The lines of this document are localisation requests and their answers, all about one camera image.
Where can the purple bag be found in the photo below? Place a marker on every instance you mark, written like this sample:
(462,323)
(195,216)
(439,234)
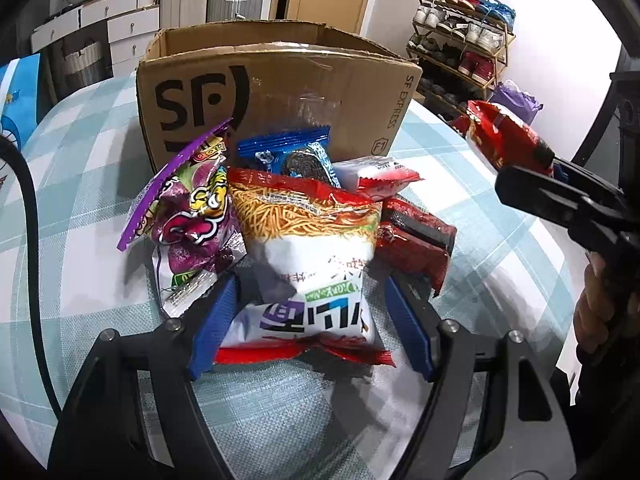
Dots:
(515,100)

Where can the purple snack packet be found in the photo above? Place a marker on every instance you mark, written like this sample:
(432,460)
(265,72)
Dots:
(185,210)

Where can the shoe rack with shoes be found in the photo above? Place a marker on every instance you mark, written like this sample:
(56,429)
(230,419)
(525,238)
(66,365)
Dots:
(465,30)

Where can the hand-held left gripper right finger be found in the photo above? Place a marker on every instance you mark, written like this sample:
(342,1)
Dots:
(410,330)

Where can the red and white snack packet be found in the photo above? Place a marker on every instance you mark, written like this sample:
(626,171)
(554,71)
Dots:
(385,175)

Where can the person's right hand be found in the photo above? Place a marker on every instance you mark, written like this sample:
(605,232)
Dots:
(592,310)

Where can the woven basket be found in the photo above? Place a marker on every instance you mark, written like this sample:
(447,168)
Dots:
(82,62)

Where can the dark red snack packet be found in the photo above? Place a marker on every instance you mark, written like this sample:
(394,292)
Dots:
(410,260)
(430,220)

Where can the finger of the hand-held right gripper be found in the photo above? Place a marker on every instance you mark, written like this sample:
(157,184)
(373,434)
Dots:
(585,175)
(540,192)

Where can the wooden shoe rack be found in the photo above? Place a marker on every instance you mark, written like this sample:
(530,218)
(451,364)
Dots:
(502,55)

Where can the white noodle snack packet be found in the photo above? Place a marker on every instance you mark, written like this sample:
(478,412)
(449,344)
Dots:
(300,260)

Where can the beige suitcase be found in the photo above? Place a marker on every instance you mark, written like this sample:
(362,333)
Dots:
(182,0)

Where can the person's right forearm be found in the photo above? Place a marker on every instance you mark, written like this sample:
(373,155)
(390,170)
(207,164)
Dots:
(610,420)

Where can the blue cookie packet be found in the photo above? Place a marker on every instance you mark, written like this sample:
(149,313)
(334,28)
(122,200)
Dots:
(300,155)

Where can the blue cartoon bag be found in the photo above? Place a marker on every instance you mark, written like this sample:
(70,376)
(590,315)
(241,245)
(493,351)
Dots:
(15,100)

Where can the white drawer cabinet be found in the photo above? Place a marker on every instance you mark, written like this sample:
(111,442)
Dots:
(125,25)

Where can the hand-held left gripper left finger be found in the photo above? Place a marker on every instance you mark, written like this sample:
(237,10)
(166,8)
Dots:
(215,320)

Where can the brown cardboard box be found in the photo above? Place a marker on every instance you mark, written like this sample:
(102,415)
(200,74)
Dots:
(300,85)

